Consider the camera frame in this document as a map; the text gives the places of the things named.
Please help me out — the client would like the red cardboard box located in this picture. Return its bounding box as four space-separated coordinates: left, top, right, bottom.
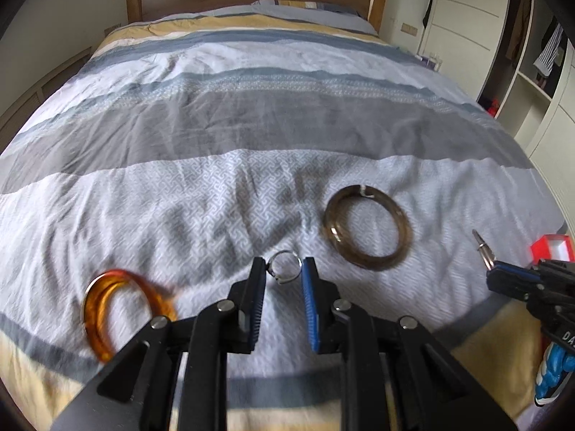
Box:
530 233 575 262

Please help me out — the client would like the white wardrobe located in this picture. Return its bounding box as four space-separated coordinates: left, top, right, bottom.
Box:
415 0 575 203

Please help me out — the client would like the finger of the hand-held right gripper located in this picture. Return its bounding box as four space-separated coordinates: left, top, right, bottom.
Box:
487 274 533 301
489 263 537 281

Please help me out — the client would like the amber bangle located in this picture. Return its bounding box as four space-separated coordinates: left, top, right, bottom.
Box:
82 269 178 363

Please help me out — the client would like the grey pillow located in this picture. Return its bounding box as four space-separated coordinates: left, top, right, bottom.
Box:
252 0 378 34

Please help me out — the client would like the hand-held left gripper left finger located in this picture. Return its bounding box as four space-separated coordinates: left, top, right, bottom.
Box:
49 257 268 431

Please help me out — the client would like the dark brown bangle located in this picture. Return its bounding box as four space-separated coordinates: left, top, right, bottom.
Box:
320 185 413 271

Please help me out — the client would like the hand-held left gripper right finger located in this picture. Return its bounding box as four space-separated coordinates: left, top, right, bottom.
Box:
302 257 517 431

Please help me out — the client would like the striped duvet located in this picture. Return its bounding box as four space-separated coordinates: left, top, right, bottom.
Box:
0 6 567 431

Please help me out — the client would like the brown hanging garment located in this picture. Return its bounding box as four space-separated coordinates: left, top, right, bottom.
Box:
501 0 533 59

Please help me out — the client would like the small silver ring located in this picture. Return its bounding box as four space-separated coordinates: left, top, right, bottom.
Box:
267 250 303 284

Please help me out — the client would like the striped hanging shirt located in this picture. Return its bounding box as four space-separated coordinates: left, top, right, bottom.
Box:
533 22 564 77

